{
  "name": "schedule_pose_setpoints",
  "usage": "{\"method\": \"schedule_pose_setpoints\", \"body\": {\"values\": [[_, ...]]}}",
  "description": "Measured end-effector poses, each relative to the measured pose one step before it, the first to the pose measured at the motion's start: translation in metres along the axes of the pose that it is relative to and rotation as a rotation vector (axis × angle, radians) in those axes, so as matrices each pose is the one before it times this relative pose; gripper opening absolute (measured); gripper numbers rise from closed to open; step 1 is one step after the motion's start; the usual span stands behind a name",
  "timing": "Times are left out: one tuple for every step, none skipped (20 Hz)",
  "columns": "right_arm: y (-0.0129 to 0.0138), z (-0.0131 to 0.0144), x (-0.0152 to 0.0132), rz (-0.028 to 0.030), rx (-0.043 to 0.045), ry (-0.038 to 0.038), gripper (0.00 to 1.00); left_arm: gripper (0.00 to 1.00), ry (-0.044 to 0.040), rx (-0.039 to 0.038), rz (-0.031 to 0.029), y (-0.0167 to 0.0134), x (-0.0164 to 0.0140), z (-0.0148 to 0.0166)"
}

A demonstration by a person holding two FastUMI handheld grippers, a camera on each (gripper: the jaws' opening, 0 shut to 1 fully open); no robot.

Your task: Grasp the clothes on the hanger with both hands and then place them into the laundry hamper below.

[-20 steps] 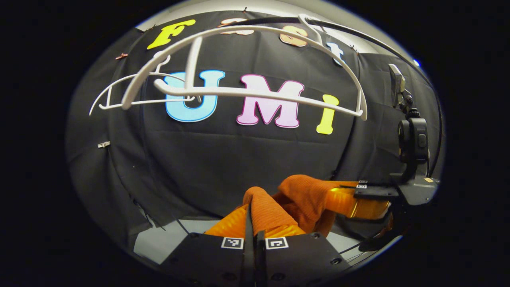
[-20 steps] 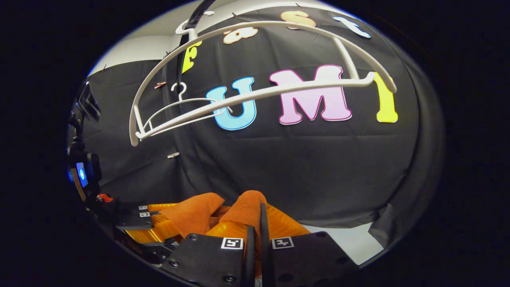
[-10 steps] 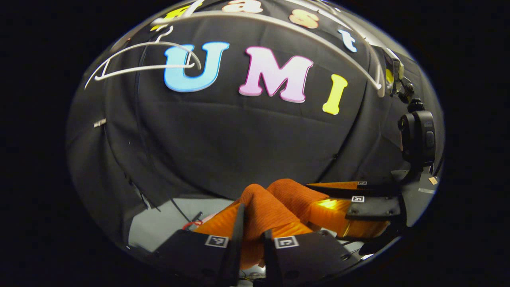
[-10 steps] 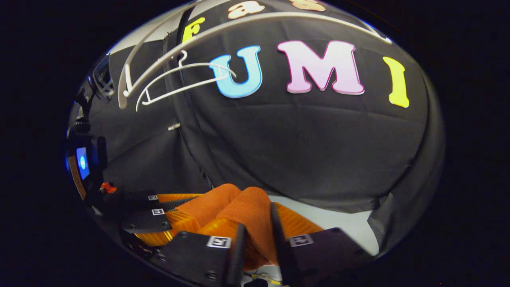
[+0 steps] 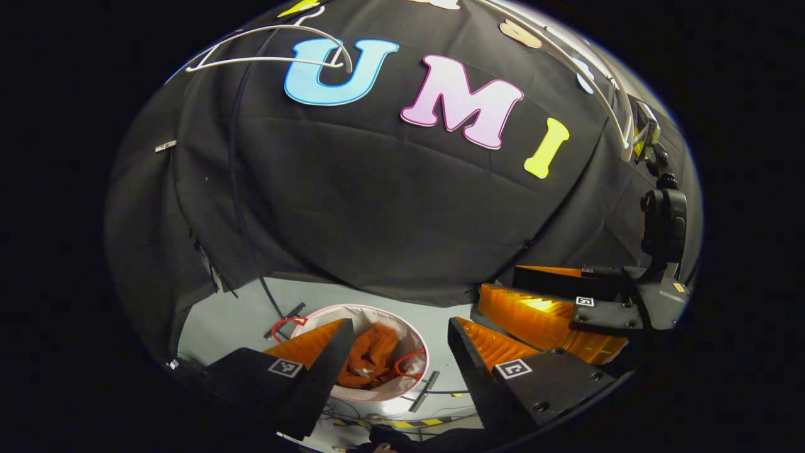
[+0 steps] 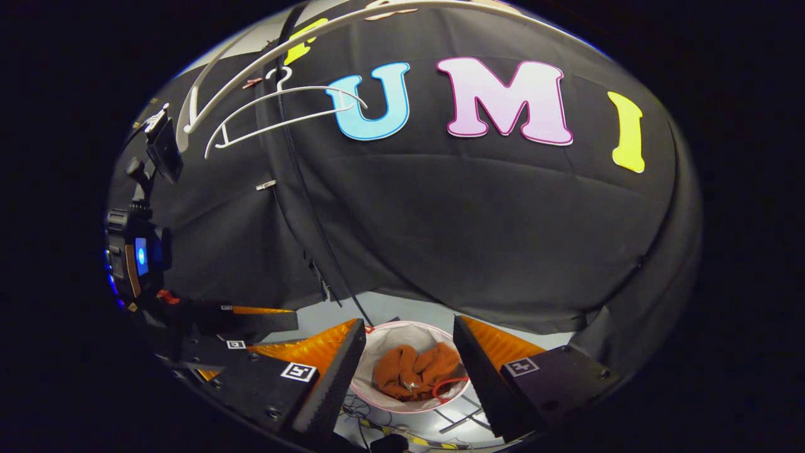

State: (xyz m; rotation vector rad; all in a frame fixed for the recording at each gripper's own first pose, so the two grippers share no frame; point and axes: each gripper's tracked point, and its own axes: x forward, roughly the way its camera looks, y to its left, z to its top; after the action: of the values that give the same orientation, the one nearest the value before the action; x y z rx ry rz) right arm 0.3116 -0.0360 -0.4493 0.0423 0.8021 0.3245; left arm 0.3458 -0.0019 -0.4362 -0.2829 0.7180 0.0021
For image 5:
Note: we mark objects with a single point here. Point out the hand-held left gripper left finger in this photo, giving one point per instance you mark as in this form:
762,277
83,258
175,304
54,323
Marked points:
321,377

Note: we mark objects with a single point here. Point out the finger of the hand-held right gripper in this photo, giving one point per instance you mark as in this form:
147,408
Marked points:
566,283
604,314

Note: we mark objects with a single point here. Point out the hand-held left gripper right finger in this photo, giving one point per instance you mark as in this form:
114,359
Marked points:
481,384

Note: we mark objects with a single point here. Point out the pink white laundry hamper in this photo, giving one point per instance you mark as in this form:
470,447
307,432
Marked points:
405,340

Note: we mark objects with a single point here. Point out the white hanger with crossbar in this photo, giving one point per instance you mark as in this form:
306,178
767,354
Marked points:
626,150

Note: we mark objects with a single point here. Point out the white empty clothes hanger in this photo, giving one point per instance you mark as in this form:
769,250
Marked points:
264,60

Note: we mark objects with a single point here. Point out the black garment rack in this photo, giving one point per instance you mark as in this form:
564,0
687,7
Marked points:
284,322

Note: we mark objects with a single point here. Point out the person's dark clothing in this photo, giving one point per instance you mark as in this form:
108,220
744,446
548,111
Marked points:
440,440

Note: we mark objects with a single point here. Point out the yellow black floor tape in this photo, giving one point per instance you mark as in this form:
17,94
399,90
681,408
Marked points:
415,423

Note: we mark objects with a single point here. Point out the black backdrop cloth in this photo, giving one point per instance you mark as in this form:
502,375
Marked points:
352,207

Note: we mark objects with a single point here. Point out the silver clip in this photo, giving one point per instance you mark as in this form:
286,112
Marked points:
165,146

